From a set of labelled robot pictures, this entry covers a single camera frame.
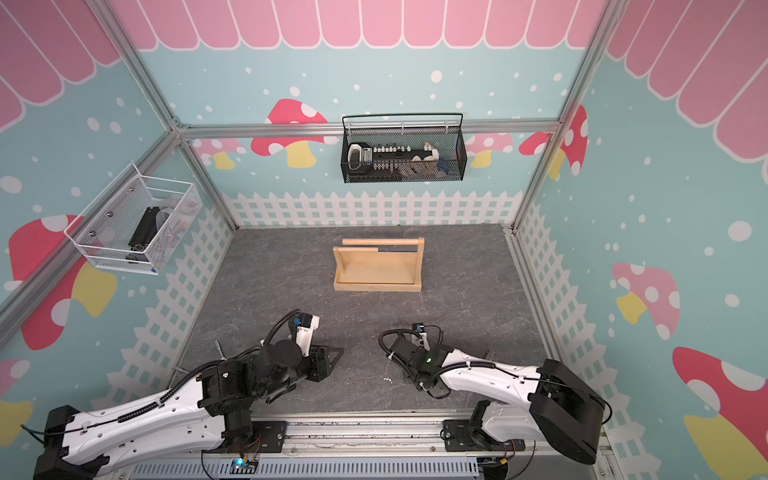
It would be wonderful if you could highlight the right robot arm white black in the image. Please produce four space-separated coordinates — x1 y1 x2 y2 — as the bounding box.
378 324 613 465

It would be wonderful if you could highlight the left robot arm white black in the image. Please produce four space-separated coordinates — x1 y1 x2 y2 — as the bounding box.
29 310 344 479

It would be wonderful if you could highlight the wooden jewelry display stand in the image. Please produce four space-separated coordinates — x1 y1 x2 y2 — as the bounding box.
333 238 425 293

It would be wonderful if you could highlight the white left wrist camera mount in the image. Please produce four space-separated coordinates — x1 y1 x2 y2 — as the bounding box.
289 312 320 357

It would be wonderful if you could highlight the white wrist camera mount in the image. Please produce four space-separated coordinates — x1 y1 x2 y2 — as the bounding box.
412 323 430 351
289 312 320 357

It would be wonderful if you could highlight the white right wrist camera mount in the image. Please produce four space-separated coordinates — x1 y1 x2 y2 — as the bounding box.
412 323 430 351

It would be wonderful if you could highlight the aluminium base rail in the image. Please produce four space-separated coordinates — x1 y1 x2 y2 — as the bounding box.
112 410 619 479

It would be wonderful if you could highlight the black wire mesh basket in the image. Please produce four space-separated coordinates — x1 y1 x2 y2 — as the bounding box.
340 113 468 183

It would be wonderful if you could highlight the white wire basket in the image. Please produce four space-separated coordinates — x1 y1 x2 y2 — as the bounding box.
64 164 203 275

